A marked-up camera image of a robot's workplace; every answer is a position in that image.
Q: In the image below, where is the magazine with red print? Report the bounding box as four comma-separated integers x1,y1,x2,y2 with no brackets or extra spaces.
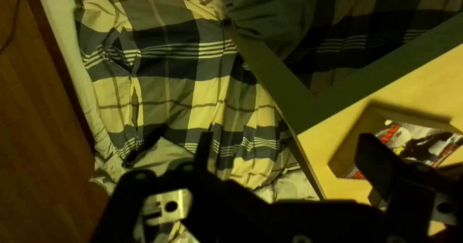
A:
344,120,463,180

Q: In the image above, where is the white bed sheet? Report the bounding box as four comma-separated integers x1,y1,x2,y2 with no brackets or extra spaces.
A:
34,0,320,204

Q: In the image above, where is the checked yellow grey blanket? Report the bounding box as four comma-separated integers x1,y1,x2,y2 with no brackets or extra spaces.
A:
74,0,463,191

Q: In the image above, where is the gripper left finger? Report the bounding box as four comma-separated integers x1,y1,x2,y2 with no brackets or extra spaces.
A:
90,131,234,243

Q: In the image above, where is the brown wooden bed frame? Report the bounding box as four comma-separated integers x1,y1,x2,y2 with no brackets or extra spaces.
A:
0,0,110,243

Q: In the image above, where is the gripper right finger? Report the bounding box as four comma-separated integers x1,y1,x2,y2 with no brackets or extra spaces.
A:
354,133,463,243

